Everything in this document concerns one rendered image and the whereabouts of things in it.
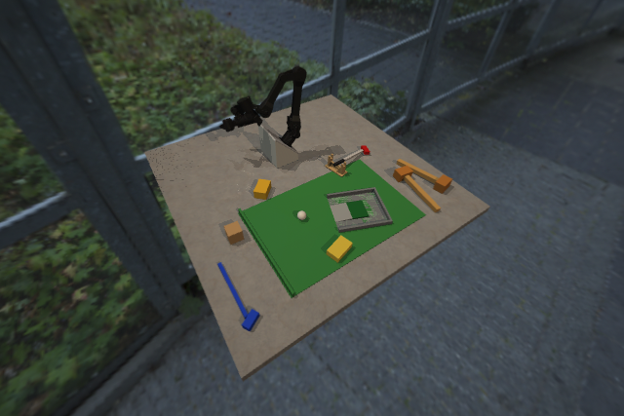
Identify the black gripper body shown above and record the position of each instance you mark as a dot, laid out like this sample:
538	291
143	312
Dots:
229	125

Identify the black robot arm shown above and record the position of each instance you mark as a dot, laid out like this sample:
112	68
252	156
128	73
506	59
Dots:
245	105

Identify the green flat mat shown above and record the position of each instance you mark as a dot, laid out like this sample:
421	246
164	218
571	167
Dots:
299	247

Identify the blue long bar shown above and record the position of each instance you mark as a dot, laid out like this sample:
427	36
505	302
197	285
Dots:
252	317

